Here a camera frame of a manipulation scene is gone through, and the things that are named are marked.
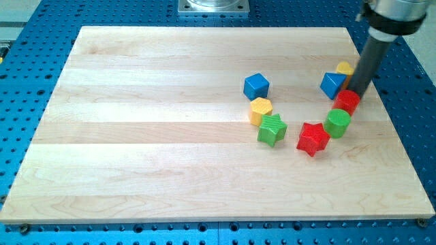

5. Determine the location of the yellow heart block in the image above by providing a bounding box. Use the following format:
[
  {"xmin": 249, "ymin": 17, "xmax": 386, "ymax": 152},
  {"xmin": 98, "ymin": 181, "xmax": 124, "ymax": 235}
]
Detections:
[{"xmin": 335, "ymin": 61, "xmax": 354, "ymax": 90}]

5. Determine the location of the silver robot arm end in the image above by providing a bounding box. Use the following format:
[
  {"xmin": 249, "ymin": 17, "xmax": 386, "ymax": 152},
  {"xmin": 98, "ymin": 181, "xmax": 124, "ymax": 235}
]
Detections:
[{"xmin": 356, "ymin": 0, "xmax": 430, "ymax": 42}]

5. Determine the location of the blue triangle block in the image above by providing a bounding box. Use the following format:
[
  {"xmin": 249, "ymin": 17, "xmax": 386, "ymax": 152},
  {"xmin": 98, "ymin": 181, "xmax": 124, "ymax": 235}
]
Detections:
[{"xmin": 320, "ymin": 73, "xmax": 347, "ymax": 100}]

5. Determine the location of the yellow hexagon block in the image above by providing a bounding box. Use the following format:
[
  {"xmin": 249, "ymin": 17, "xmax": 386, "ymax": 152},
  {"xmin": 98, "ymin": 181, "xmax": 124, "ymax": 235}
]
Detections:
[{"xmin": 249, "ymin": 97, "xmax": 273, "ymax": 126}]

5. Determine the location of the blue cube block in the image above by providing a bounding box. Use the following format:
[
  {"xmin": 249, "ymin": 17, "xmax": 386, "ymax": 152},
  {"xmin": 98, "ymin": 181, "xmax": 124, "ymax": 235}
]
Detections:
[{"xmin": 243, "ymin": 73, "xmax": 270, "ymax": 101}]

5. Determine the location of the green star block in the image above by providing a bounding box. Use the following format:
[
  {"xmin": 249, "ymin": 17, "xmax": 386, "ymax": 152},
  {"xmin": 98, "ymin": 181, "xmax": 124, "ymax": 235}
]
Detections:
[{"xmin": 257, "ymin": 114, "xmax": 287, "ymax": 147}]

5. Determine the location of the light wooden board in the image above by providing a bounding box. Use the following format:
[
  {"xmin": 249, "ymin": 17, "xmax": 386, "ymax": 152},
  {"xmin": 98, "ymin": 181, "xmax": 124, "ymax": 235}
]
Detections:
[{"xmin": 1, "ymin": 27, "xmax": 435, "ymax": 224}]

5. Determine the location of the red star block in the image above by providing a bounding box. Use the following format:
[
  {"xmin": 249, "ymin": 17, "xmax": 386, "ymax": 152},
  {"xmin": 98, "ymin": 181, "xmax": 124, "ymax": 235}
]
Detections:
[{"xmin": 296, "ymin": 122, "xmax": 330, "ymax": 157}]

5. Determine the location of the green cylinder block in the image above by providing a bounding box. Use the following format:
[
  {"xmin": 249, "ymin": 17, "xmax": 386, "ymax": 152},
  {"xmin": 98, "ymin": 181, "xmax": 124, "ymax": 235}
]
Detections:
[{"xmin": 324, "ymin": 109, "xmax": 351, "ymax": 139}]

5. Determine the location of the red cylinder block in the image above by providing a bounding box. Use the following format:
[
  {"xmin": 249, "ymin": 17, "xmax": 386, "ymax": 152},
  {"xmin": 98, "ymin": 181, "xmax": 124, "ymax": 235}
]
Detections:
[{"xmin": 332, "ymin": 90, "xmax": 360, "ymax": 116}]

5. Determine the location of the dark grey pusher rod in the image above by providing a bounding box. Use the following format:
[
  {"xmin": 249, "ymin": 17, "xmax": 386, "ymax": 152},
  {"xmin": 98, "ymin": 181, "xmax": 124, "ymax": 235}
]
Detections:
[{"xmin": 347, "ymin": 36, "xmax": 392, "ymax": 99}]

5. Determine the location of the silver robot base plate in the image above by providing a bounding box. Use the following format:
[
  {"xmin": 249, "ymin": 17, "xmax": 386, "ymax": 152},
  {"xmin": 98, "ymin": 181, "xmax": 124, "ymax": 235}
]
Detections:
[{"xmin": 177, "ymin": 0, "xmax": 250, "ymax": 16}]

